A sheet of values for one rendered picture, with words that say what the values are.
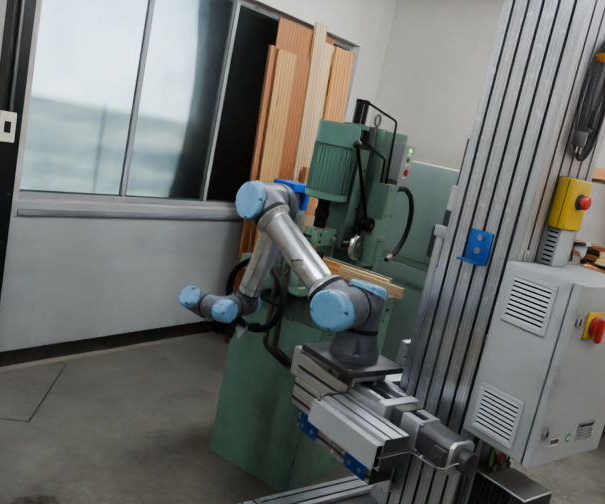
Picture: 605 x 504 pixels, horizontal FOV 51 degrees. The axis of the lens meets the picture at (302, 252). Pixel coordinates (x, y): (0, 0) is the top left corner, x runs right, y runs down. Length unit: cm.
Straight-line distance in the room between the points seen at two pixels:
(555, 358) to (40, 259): 253
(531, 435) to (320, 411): 55
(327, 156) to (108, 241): 152
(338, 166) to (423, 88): 261
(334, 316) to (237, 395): 114
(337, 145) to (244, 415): 119
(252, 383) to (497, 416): 127
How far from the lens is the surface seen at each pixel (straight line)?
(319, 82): 450
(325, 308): 174
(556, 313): 162
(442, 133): 493
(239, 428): 282
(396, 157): 278
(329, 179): 253
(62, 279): 351
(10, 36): 308
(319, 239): 260
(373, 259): 269
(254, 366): 269
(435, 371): 190
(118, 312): 380
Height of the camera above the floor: 144
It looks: 10 degrees down
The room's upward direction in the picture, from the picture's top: 12 degrees clockwise
